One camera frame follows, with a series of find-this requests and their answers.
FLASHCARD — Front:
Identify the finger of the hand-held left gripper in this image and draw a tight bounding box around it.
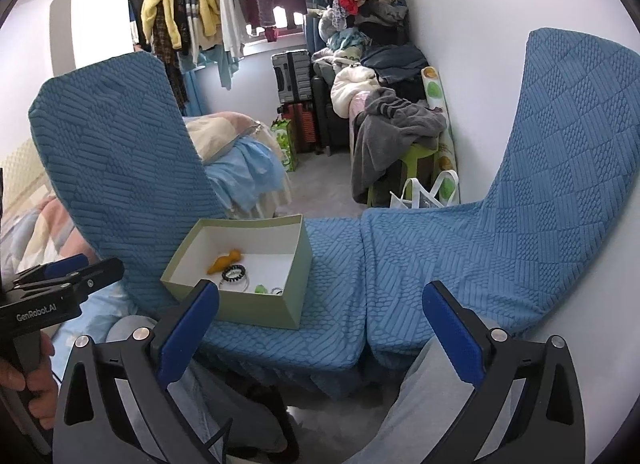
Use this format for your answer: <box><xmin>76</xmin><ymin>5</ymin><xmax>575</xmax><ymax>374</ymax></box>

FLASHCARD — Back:
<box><xmin>15</xmin><ymin>253</ymin><xmax>90</xmax><ymax>286</ymax></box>
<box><xmin>12</xmin><ymin>258</ymin><xmax>126</xmax><ymax>301</ymax></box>

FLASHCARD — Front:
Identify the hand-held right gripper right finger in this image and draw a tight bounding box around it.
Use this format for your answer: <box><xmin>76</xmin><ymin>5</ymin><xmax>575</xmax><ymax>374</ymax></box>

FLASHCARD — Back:
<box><xmin>421</xmin><ymin>280</ymin><xmax>587</xmax><ymax>464</ymax></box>

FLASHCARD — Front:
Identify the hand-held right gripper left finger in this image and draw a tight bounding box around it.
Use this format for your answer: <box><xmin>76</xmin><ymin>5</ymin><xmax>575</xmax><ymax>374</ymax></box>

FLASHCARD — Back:
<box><xmin>52</xmin><ymin>279</ymin><xmax>221</xmax><ymax>464</ymax></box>

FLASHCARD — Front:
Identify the green cardboard box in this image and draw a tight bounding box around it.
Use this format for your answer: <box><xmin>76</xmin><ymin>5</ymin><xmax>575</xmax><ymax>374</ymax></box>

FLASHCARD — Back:
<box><xmin>160</xmin><ymin>214</ymin><xmax>313</xmax><ymax>331</ymax></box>

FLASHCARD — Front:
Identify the person's left hand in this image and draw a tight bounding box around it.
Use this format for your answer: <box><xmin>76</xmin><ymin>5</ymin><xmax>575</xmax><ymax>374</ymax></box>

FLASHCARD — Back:
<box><xmin>0</xmin><ymin>336</ymin><xmax>57</xmax><ymax>431</ymax></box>

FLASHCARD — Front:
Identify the patterned quilt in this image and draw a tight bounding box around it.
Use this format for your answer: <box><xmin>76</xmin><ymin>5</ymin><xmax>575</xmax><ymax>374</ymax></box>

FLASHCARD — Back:
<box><xmin>0</xmin><ymin>194</ymin><xmax>101</xmax><ymax>295</ymax></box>

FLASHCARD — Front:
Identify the orange hair clip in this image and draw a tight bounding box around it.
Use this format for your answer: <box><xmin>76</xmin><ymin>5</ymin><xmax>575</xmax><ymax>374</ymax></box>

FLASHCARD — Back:
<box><xmin>207</xmin><ymin>250</ymin><xmax>244</xmax><ymax>275</ymax></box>

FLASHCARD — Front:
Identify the person's right leg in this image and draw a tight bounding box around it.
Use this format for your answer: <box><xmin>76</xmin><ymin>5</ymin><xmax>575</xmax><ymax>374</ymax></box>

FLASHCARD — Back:
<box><xmin>345</xmin><ymin>336</ymin><xmax>481</xmax><ymax>464</ymax></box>

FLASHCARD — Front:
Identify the blue quilted cloth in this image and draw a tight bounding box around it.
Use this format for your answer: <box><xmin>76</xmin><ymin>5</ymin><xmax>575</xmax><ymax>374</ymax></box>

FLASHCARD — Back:
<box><xmin>27</xmin><ymin>28</ymin><xmax>640</xmax><ymax>397</ymax></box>

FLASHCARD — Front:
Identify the cream padded headboard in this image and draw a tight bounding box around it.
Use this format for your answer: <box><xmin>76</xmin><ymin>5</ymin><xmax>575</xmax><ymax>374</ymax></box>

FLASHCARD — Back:
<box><xmin>0</xmin><ymin>136</ymin><xmax>56</xmax><ymax>225</ymax></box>

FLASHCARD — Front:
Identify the white tote bag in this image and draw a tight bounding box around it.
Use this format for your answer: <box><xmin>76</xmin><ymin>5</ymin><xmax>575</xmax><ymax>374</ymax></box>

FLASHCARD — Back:
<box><xmin>389</xmin><ymin>169</ymin><xmax>461</xmax><ymax>210</ymax></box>

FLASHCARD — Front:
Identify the cream bed skirt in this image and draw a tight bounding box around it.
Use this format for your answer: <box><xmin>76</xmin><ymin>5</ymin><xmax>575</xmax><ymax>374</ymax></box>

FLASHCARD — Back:
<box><xmin>227</xmin><ymin>186</ymin><xmax>293</xmax><ymax>220</ymax></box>

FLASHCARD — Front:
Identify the light blue bed sheet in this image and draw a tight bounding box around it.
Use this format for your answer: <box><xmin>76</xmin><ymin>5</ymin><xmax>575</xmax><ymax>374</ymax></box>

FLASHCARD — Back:
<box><xmin>205</xmin><ymin>136</ymin><xmax>293</xmax><ymax>220</ymax></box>

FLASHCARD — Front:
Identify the cream pink pillow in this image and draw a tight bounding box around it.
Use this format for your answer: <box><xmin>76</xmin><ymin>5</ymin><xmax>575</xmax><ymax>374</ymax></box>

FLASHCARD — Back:
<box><xmin>182</xmin><ymin>111</ymin><xmax>263</xmax><ymax>165</ymax></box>

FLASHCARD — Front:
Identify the green plastic stool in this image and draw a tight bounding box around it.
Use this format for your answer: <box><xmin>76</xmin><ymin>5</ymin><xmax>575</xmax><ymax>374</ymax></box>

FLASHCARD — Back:
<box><xmin>366</xmin><ymin>141</ymin><xmax>441</xmax><ymax>207</ymax></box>

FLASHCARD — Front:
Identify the green shopping bag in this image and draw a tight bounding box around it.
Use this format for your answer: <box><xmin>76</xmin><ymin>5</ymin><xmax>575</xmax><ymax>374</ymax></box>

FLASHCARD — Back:
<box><xmin>271</xmin><ymin>116</ymin><xmax>299</xmax><ymax>173</ymax></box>

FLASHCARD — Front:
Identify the grey towel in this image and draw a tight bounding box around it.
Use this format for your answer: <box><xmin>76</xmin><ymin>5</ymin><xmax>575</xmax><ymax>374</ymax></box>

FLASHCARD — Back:
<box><xmin>350</xmin><ymin>89</ymin><xmax>448</xmax><ymax>205</ymax></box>

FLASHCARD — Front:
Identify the red suitcase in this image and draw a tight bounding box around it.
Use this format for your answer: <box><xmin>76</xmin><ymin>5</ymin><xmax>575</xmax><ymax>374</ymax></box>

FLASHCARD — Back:
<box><xmin>276</xmin><ymin>103</ymin><xmax>317</xmax><ymax>155</ymax></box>

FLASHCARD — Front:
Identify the white spotted rolled mat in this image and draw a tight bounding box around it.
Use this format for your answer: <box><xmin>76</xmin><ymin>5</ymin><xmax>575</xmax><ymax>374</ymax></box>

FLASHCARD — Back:
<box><xmin>420</xmin><ymin>65</ymin><xmax>461</xmax><ymax>205</ymax></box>

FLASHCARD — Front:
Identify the white wardrobe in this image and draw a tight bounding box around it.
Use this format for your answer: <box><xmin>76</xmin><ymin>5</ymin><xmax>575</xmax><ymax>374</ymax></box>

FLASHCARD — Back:
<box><xmin>50</xmin><ymin>0</ymin><xmax>151</xmax><ymax>80</ymax></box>

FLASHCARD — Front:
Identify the black suitcase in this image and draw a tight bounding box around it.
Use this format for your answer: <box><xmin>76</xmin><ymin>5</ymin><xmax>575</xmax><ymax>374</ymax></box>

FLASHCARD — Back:
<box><xmin>310</xmin><ymin>75</ymin><xmax>353</xmax><ymax>155</ymax></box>

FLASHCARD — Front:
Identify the cream puffy jacket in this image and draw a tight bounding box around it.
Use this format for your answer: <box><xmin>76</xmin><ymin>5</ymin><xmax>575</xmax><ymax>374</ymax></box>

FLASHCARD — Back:
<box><xmin>330</xmin><ymin>65</ymin><xmax>383</xmax><ymax>120</ymax></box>

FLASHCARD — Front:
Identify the grey suitcase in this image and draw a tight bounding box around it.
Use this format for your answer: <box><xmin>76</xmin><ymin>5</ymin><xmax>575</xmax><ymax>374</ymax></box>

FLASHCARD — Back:
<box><xmin>271</xmin><ymin>50</ymin><xmax>311</xmax><ymax>105</ymax></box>

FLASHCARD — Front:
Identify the pile of dark clothes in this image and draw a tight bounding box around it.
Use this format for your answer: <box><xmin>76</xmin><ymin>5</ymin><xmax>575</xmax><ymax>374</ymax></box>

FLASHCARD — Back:
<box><xmin>312</xmin><ymin>4</ymin><xmax>431</xmax><ymax>90</ymax></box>

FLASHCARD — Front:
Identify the striped hanging sweater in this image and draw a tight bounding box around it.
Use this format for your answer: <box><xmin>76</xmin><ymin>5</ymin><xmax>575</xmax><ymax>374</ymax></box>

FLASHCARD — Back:
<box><xmin>172</xmin><ymin>0</ymin><xmax>202</xmax><ymax>57</ymax></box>

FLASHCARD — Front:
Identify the white hanging shirt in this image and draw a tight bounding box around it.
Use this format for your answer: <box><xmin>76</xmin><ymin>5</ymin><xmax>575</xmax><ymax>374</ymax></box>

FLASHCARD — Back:
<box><xmin>215</xmin><ymin>0</ymin><xmax>251</xmax><ymax>90</ymax></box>

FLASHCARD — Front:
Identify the blue curtain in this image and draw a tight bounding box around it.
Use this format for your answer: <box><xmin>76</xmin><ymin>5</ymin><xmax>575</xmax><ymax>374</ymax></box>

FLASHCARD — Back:
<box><xmin>297</xmin><ymin>0</ymin><xmax>332</xmax><ymax>57</ymax></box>

